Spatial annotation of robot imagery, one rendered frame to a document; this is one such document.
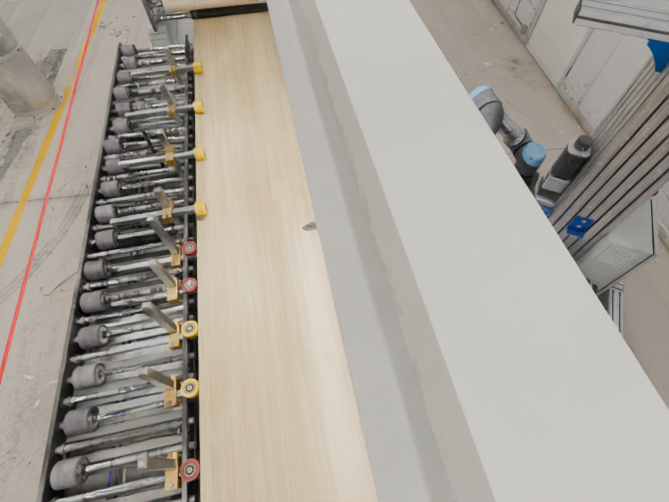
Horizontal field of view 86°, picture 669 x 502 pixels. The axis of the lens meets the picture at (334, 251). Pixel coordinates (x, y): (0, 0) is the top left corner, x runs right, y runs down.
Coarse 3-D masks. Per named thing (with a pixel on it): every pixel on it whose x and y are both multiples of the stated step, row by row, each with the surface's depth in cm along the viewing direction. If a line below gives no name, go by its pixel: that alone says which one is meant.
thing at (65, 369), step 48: (144, 96) 297; (192, 96) 298; (96, 192) 230; (144, 192) 244; (192, 192) 245; (144, 240) 224; (96, 288) 207; (144, 336) 193; (192, 432) 167; (96, 480) 169
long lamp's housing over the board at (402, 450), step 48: (288, 0) 43; (288, 48) 41; (288, 96) 41; (336, 144) 31; (336, 192) 28; (336, 240) 28; (336, 288) 27; (384, 288) 24; (384, 336) 22; (384, 384) 21; (384, 432) 21; (432, 432) 19; (384, 480) 21; (432, 480) 18
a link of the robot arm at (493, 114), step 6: (486, 108) 162; (492, 108) 161; (498, 108) 161; (486, 114) 162; (492, 114) 161; (498, 114) 161; (486, 120) 163; (492, 120) 162; (498, 120) 162; (492, 126) 163; (498, 126) 164
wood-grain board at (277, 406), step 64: (256, 64) 288; (256, 128) 249; (256, 192) 219; (256, 256) 196; (320, 256) 196; (256, 320) 178; (320, 320) 177; (256, 384) 162; (320, 384) 162; (256, 448) 149; (320, 448) 149
